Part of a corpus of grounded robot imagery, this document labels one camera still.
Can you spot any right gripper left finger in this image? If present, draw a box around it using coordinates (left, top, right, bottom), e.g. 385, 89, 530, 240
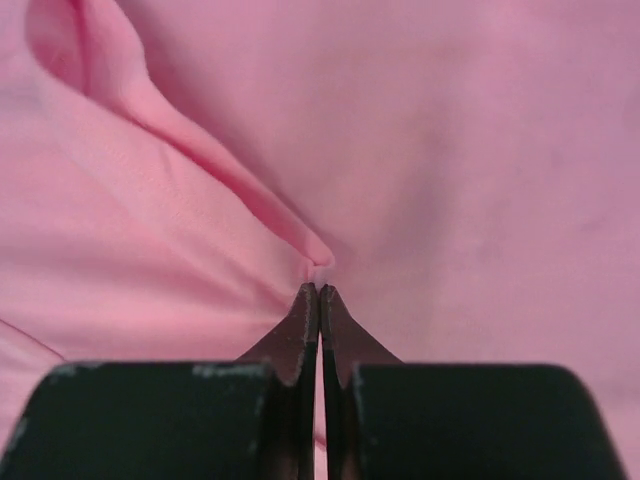
1, 284, 319, 479

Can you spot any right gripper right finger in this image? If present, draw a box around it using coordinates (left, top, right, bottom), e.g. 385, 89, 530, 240
319, 285, 625, 479

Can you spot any light pink t shirt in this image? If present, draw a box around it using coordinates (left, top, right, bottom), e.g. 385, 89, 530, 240
1, 1, 639, 476

